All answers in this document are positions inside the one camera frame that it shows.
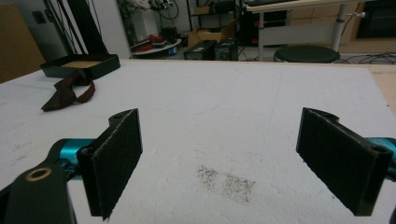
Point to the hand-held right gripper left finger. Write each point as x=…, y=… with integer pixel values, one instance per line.
x=115, y=165

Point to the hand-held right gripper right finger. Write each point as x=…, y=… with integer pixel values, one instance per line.
x=339, y=161

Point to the dark red necktie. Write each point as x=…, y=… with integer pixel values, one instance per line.
x=66, y=93

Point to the black shallow box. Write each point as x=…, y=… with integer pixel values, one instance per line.
x=81, y=66

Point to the round black stool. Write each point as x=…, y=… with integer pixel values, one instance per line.
x=306, y=54

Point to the round white low table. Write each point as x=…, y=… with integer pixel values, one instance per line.
x=157, y=49

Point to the black tripod stand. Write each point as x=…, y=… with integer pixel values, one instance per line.
x=77, y=28

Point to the black electronic box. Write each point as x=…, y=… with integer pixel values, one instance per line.
x=226, y=49
x=200, y=50

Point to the brown board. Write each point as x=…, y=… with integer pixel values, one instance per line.
x=17, y=43

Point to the brown cardboard box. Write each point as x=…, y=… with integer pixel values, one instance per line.
x=208, y=34

